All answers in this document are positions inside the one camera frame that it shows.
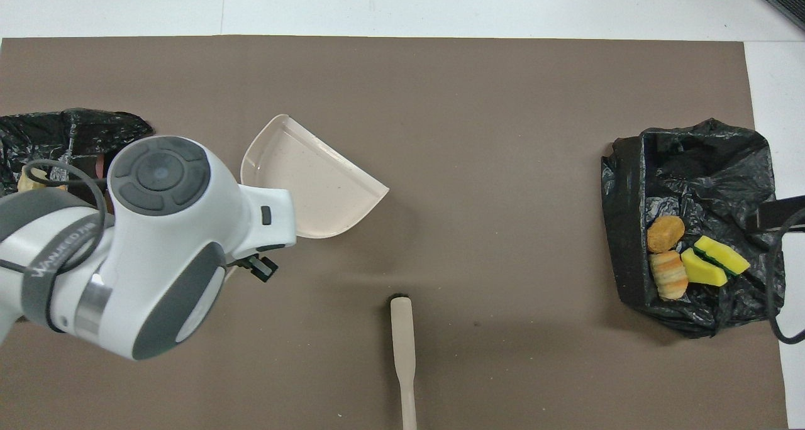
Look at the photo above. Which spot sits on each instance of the yellow sponge piece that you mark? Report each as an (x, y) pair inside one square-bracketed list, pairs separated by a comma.
[(729, 258), (701, 271)]

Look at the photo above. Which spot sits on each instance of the brown paper table mat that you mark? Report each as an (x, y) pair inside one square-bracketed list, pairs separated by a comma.
[(503, 103)]

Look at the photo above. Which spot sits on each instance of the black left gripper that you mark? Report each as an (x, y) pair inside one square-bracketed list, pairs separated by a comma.
[(264, 270)]

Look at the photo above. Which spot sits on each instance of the pale chip piece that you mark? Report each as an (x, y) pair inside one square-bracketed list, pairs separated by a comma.
[(28, 180)]

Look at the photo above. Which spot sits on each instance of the brown nugget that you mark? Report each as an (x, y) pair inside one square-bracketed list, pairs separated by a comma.
[(665, 234)]

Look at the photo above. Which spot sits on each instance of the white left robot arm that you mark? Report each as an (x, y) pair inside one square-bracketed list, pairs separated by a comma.
[(163, 229)]

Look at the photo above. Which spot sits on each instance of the beige hand brush black bristles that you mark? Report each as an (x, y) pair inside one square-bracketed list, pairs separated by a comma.
[(402, 336)]

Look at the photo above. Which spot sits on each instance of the striped croissant bread piece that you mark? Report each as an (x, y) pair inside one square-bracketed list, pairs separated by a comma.
[(668, 276)]

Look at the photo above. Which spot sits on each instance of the beige plastic dustpan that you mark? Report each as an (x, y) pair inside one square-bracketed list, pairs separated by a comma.
[(314, 185)]

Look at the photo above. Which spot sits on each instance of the black bag lined trash bin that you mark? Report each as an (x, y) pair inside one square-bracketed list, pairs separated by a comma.
[(692, 178), (63, 134)]

